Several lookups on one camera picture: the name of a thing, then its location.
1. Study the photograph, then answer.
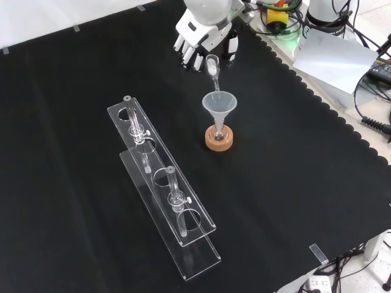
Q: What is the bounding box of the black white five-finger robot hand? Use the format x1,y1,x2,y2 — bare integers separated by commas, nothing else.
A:
172,8,241,73

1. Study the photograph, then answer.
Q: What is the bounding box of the clear glass weighing funnel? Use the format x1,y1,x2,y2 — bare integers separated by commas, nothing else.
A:
205,54,222,93

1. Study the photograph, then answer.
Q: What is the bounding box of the clear plastic funnel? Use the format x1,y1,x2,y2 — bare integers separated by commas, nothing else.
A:
201,90,238,132

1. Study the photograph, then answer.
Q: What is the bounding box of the round-bottom glass flask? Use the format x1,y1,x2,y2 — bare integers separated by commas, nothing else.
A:
210,121,228,143

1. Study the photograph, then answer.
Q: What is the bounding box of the clear acrylic funnel stand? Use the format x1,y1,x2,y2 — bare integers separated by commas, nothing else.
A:
106,95,222,282

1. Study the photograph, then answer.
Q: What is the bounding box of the yellow stop button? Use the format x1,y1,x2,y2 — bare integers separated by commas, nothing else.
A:
266,0,290,32

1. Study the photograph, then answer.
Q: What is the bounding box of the pale board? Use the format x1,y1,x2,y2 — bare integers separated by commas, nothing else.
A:
292,29,379,96

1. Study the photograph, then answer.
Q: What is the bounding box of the black bench cloth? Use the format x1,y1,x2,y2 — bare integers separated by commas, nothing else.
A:
0,2,391,293

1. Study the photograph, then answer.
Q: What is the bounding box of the black power adapter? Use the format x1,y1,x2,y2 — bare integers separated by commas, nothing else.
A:
368,57,391,81

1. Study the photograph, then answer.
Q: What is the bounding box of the clear cloth clamp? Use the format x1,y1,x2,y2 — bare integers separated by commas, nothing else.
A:
309,244,329,265

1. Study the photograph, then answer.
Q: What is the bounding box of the white power strip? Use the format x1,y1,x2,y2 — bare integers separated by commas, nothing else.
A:
306,274,333,293

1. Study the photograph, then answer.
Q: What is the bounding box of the cork ring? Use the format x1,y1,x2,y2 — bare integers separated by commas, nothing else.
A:
205,125,236,152

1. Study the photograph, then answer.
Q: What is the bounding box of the coiled black cable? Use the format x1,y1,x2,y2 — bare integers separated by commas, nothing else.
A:
353,71,391,136

